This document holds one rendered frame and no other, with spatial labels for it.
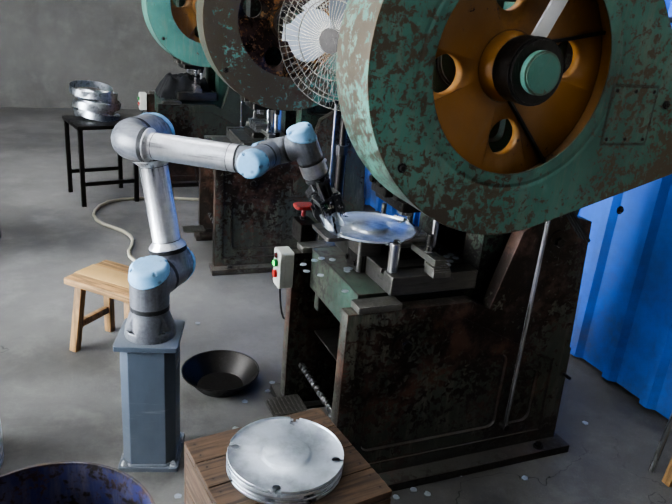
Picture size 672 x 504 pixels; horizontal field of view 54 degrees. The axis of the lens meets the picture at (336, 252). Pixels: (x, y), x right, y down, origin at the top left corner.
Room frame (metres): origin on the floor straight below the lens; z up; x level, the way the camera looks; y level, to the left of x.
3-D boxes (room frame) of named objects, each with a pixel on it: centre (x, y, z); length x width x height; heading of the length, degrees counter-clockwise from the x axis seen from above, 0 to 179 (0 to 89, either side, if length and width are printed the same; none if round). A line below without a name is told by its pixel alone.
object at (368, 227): (1.98, -0.10, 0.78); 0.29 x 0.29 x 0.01
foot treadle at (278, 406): (1.98, -0.09, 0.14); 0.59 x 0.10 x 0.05; 114
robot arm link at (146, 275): (1.78, 0.54, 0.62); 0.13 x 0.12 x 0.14; 167
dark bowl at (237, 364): (2.22, 0.41, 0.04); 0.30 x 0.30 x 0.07
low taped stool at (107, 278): (2.41, 0.87, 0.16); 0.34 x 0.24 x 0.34; 68
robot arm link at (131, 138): (1.76, 0.43, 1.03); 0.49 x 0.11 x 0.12; 77
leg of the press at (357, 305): (1.85, -0.45, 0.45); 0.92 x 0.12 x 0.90; 114
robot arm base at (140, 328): (1.77, 0.54, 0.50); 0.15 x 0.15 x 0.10
